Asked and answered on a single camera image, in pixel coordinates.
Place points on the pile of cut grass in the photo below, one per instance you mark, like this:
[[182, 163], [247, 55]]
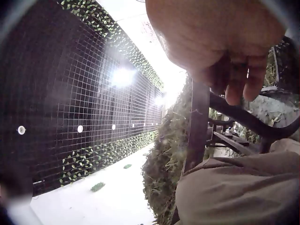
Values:
[[164, 164]]

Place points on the dark metal cart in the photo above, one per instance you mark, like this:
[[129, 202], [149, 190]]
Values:
[[198, 121]]

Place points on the person's right fingers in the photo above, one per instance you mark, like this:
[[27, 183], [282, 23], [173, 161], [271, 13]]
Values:
[[252, 79]]

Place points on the person's legs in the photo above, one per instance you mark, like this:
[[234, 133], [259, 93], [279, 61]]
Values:
[[239, 189]]

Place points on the large grass clump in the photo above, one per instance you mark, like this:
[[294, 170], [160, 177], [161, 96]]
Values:
[[97, 186]]

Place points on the small grass clump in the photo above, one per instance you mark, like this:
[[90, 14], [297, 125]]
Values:
[[127, 166]]

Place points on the person's right hand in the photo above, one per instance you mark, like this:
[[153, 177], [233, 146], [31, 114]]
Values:
[[211, 35]]

